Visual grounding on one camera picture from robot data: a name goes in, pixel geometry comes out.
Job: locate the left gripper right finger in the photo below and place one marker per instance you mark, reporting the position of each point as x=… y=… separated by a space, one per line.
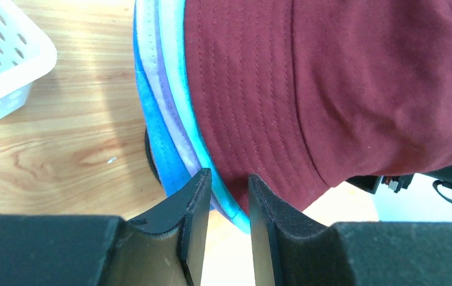
x=290 y=248

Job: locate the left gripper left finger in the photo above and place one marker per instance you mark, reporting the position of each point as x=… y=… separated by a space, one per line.
x=165 y=245

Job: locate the teal hat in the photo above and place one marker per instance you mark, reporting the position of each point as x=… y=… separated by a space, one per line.
x=182 y=121

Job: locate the blue bucket hat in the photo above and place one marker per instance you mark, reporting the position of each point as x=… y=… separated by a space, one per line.
x=168 y=164

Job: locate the dark red hat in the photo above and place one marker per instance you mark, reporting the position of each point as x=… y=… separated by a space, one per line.
x=308 y=94

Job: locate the purple bucket hat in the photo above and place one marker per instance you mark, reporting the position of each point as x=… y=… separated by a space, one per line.
x=151 y=53

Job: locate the white perforated plastic basket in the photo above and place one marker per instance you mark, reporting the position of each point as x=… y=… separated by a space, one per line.
x=26 y=55

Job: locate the black wire hat stand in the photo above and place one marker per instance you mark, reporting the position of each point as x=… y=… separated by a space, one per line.
x=149 y=156

